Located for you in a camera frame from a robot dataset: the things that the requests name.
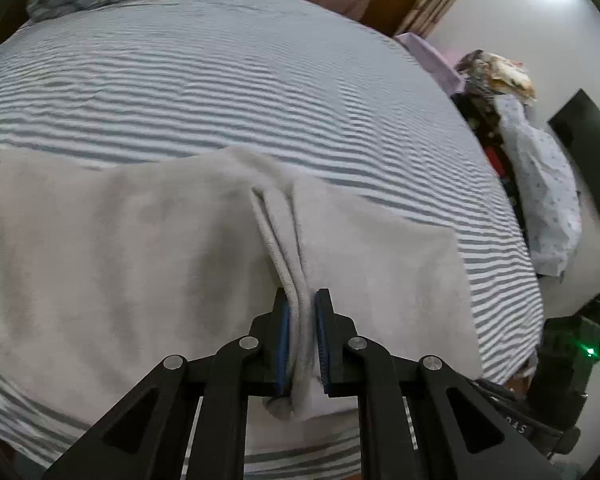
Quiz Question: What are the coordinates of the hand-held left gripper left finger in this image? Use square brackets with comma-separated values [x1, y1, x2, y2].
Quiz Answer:
[42, 287, 293, 480]

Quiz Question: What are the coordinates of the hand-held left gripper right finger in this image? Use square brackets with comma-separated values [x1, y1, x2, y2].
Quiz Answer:
[314, 288, 566, 480]

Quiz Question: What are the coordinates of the white towel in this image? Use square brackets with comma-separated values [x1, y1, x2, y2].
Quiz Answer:
[0, 146, 483, 422]

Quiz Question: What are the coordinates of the white dotted cover cloth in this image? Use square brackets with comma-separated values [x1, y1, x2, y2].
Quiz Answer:
[495, 96, 584, 277]

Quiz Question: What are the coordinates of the striped bed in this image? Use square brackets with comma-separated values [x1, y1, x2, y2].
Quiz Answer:
[0, 0, 546, 477]

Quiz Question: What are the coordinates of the stack of floral bedding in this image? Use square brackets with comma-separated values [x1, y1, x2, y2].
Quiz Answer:
[455, 49, 537, 107]

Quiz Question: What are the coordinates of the purple cloth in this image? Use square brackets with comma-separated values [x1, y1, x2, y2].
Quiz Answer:
[395, 32, 465, 97]

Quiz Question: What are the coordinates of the black wall panel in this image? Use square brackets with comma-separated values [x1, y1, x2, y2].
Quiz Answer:
[547, 88, 600, 227]

